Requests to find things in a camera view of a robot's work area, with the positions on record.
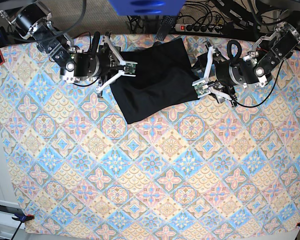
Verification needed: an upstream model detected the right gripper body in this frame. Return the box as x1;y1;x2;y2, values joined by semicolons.
72;43;120;83

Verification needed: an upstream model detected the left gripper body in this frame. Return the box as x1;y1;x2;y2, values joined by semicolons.
195;51;245;96

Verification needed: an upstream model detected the black T-shirt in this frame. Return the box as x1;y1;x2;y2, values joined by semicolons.
110;38;198;124

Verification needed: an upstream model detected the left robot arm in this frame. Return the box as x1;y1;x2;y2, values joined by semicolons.
192;11;300;107

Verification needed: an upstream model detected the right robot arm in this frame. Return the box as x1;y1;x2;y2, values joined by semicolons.
0;0;137;96

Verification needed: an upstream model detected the white power strip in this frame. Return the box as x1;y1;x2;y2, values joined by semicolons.
174;23;222;35

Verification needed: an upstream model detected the black remote control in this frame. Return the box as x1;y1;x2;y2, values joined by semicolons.
155;15;177;41

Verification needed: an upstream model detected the patterned tablecloth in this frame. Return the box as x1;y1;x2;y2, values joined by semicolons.
0;43;300;240

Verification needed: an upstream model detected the bottom left blue clamp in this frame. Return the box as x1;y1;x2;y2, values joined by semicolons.
11;213;35;240

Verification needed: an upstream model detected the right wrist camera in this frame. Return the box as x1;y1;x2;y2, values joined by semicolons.
124;62;137;75

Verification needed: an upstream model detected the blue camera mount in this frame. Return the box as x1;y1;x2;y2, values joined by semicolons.
109;0;186;16

